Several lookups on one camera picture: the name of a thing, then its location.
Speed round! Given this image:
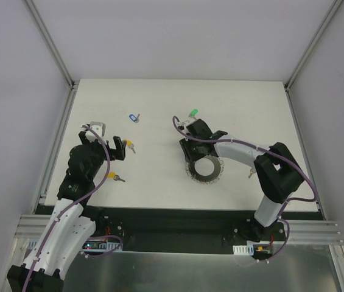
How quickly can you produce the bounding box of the metal disc keyring holder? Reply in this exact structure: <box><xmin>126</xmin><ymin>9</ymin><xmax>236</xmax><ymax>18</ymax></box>
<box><xmin>185</xmin><ymin>156</ymin><xmax>224</xmax><ymax>184</ymax></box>

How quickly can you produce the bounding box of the key with solid blue tag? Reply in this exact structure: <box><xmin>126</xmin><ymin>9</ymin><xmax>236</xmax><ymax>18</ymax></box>
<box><xmin>248</xmin><ymin>169</ymin><xmax>256</xmax><ymax>178</ymax></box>

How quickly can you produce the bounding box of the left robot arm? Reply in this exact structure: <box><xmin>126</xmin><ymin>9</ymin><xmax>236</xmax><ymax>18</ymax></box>
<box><xmin>7</xmin><ymin>122</ymin><xmax>127</xmax><ymax>291</ymax></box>

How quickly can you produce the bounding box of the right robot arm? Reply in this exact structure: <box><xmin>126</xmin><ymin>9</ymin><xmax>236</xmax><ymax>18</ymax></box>
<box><xmin>172</xmin><ymin>116</ymin><xmax>318</xmax><ymax>242</ymax></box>

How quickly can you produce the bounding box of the key with yellow tag upper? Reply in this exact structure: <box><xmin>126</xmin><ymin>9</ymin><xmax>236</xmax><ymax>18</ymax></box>
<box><xmin>124</xmin><ymin>139</ymin><xmax>136</xmax><ymax>154</ymax></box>

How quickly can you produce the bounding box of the key with yellow tag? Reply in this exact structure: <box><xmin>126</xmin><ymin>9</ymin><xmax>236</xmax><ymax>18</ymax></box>
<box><xmin>107</xmin><ymin>172</ymin><xmax>125</xmax><ymax>182</ymax></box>
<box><xmin>124</xmin><ymin>139</ymin><xmax>136</xmax><ymax>154</ymax></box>

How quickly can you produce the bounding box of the key with green tag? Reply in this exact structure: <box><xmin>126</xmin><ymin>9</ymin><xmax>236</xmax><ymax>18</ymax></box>
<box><xmin>189</xmin><ymin>109</ymin><xmax>198</xmax><ymax>120</ymax></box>

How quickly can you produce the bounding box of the key with blue outlined tag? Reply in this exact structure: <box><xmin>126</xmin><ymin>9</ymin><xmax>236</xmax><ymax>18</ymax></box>
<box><xmin>129</xmin><ymin>114</ymin><xmax>140</xmax><ymax>123</ymax></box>

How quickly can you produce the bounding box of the key with yellow tag lower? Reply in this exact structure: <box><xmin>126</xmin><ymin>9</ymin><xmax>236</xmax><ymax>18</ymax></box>
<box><xmin>107</xmin><ymin>172</ymin><xmax>125</xmax><ymax>182</ymax></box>

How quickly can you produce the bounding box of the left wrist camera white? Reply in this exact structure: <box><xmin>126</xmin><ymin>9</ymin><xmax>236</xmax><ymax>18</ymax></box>
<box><xmin>79</xmin><ymin>123</ymin><xmax>105</xmax><ymax>144</ymax></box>

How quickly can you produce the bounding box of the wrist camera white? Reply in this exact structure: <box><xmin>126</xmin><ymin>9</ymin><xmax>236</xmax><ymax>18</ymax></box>
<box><xmin>79</xmin><ymin>123</ymin><xmax>105</xmax><ymax>144</ymax></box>
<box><xmin>177</xmin><ymin>120</ymin><xmax>193</xmax><ymax>130</ymax></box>

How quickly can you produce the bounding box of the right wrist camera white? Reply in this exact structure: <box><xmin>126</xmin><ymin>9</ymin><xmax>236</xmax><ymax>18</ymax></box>
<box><xmin>177</xmin><ymin>120</ymin><xmax>193</xmax><ymax>130</ymax></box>

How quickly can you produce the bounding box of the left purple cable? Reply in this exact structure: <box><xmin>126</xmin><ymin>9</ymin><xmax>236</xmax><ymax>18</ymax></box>
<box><xmin>22</xmin><ymin>126</ymin><xmax>124</xmax><ymax>292</ymax></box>

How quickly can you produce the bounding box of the purple cable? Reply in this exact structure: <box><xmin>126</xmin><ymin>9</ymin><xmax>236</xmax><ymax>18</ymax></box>
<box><xmin>22</xmin><ymin>126</ymin><xmax>124</xmax><ymax>292</ymax></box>
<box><xmin>171</xmin><ymin>115</ymin><xmax>318</xmax><ymax>265</ymax></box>

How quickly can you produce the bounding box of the left aluminium frame post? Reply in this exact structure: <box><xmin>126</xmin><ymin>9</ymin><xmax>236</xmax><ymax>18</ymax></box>
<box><xmin>23</xmin><ymin>0</ymin><xmax>75</xmax><ymax>89</ymax></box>

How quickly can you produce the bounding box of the aluminium frame post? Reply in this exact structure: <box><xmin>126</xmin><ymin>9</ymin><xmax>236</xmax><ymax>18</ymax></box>
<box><xmin>23</xmin><ymin>0</ymin><xmax>75</xmax><ymax>89</ymax></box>
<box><xmin>284</xmin><ymin>0</ymin><xmax>344</xmax><ymax>92</ymax></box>

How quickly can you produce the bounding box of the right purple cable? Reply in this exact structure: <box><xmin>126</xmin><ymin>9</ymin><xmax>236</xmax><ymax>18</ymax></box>
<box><xmin>171</xmin><ymin>115</ymin><xmax>318</xmax><ymax>265</ymax></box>

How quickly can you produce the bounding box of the right aluminium frame post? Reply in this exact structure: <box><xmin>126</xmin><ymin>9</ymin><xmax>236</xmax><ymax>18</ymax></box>
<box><xmin>284</xmin><ymin>0</ymin><xmax>344</xmax><ymax>92</ymax></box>

